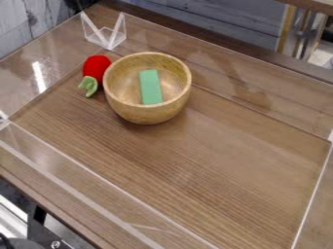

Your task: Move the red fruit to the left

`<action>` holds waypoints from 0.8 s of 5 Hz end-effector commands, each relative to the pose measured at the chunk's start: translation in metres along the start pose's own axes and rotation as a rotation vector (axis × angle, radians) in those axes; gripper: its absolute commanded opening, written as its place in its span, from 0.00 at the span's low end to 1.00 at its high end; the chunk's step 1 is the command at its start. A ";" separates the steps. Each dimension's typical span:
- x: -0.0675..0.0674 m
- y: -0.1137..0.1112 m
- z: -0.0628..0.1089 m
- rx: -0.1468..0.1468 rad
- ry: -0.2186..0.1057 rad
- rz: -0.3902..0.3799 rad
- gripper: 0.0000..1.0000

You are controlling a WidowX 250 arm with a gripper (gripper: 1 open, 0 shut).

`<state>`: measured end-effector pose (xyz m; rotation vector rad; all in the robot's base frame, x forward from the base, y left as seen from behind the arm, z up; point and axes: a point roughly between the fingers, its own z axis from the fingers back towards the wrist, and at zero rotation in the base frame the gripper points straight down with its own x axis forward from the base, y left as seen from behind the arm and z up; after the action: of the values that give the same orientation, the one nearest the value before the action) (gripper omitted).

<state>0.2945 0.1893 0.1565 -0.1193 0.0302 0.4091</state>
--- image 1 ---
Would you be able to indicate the wooden bowl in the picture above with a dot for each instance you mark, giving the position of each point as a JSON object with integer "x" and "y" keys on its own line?
{"x": 120, "y": 83}

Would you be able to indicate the red plush strawberry green leaves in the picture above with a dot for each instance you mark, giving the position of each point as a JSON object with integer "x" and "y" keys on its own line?
{"x": 92, "y": 73}

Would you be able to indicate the green rectangular block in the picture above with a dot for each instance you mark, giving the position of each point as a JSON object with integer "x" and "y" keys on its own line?
{"x": 149, "y": 87}

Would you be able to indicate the clear acrylic stand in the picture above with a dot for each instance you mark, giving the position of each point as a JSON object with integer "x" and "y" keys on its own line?
{"x": 104, "y": 37}

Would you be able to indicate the gold metal chair frame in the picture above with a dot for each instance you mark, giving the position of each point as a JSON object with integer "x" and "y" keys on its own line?
{"x": 303, "y": 23}

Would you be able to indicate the black table leg bracket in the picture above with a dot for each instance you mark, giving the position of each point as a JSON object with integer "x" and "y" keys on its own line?
{"x": 38, "y": 234}

